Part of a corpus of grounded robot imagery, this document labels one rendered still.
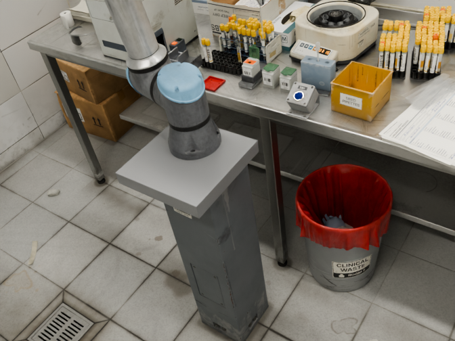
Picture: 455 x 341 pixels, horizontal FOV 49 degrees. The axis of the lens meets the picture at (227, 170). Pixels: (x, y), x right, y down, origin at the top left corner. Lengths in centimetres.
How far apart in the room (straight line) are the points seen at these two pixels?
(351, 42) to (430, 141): 48
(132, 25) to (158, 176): 39
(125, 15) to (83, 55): 85
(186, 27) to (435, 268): 141
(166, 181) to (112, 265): 114
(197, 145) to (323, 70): 48
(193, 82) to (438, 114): 70
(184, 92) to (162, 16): 66
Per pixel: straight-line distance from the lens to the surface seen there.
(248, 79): 169
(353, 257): 194
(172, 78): 129
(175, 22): 194
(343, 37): 172
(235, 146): 139
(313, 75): 162
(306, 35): 179
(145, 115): 275
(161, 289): 226
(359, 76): 161
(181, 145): 136
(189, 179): 132
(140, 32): 132
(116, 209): 266
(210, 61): 182
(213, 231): 150
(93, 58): 209
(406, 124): 149
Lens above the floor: 180
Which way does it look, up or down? 42 degrees down
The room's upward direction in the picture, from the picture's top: 11 degrees counter-clockwise
